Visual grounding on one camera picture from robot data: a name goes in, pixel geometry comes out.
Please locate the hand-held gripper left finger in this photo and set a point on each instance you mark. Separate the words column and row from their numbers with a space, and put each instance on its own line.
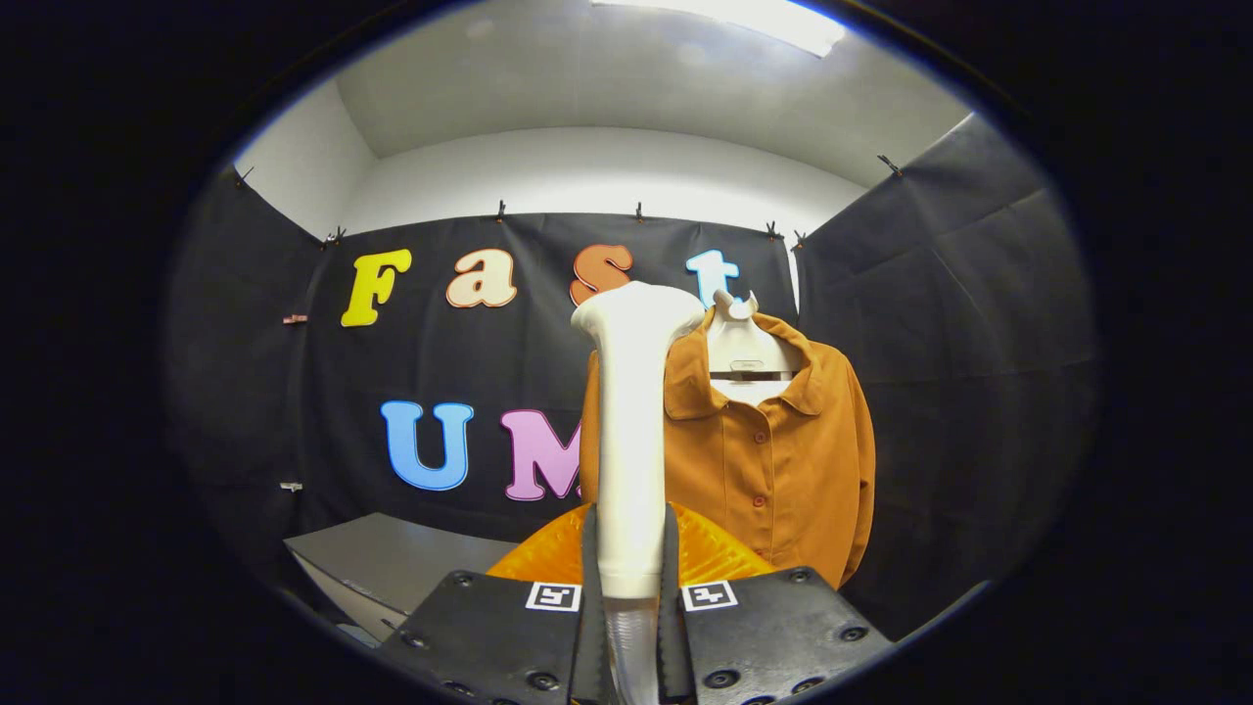
column 590, row 627

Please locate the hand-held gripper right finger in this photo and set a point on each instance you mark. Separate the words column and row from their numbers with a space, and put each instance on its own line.
column 671, row 636

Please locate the white garment steamer head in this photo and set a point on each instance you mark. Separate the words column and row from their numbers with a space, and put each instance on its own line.
column 631, row 441

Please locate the orange button-up shirt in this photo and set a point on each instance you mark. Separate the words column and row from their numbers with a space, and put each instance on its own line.
column 783, row 460

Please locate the grey cabinet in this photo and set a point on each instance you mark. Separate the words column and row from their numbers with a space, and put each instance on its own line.
column 392, row 558

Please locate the white mannequin torso stand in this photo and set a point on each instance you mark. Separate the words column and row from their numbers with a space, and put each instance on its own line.
column 744, row 343

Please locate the black backdrop cloth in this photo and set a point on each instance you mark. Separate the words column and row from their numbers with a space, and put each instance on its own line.
column 440, row 362

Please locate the row of black clips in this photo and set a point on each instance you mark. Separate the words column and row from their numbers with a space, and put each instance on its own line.
column 501, row 209

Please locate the long ceiling light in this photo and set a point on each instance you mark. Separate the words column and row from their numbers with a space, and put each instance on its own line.
column 744, row 20

